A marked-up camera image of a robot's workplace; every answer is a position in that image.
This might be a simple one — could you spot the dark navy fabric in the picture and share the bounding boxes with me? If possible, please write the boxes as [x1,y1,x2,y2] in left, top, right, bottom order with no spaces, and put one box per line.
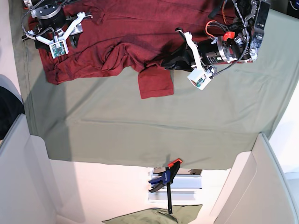
[0,87,25,140]

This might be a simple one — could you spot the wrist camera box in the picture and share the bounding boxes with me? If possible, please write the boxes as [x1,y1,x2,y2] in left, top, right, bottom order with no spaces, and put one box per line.
[187,69,213,90]
[49,40,69,59]

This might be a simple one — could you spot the green table cloth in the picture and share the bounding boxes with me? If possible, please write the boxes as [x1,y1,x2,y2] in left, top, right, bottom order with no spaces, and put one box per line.
[8,0,299,169]

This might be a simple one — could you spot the olive green cushion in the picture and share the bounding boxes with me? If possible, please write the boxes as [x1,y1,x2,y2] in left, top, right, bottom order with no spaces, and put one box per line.
[102,205,202,224]

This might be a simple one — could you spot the blue black bar clamp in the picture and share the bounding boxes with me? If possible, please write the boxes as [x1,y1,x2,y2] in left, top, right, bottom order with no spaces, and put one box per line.
[149,158,183,215]

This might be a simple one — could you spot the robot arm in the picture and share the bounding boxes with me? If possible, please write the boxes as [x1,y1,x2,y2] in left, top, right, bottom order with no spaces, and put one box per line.
[194,0,271,69]
[21,0,93,58]

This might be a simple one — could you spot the white chair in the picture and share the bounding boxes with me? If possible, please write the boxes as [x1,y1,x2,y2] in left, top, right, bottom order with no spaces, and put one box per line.
[210,133,299,224]
[0,74,61,224]

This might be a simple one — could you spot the white chair left side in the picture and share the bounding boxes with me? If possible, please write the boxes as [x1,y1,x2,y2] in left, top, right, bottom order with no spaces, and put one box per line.
[0,74,61,224]

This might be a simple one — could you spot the red long-sleeve T-shirt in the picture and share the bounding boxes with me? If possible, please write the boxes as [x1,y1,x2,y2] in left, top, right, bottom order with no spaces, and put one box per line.
[39,0,219,99]

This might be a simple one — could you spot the white chair right side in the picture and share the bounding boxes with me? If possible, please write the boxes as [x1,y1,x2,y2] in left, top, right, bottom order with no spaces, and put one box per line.
[210,133,299,224]

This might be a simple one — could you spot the aluminium frame rails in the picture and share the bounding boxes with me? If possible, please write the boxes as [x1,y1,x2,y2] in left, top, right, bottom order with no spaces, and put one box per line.
[148,168,202,205]

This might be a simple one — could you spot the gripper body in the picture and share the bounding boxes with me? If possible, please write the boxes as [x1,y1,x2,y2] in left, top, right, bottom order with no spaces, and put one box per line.
[176,28,227,68]
[21,11,93,47]

